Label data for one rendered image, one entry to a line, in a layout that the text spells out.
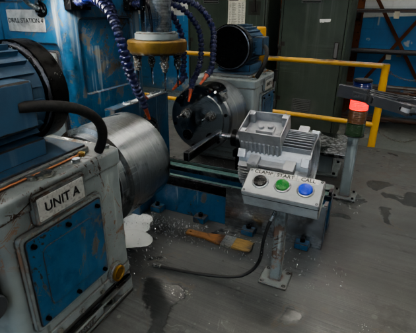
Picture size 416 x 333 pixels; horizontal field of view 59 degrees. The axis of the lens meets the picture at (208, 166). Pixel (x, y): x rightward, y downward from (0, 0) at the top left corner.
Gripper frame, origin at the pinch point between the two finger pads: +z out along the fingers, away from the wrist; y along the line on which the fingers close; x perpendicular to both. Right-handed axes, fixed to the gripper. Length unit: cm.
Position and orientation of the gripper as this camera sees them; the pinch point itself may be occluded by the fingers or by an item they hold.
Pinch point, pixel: (352, 92)
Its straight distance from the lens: 101.3
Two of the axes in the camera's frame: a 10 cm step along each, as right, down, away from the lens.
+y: -4.3, 3.5, -8.3
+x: -1.3, 8.9, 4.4
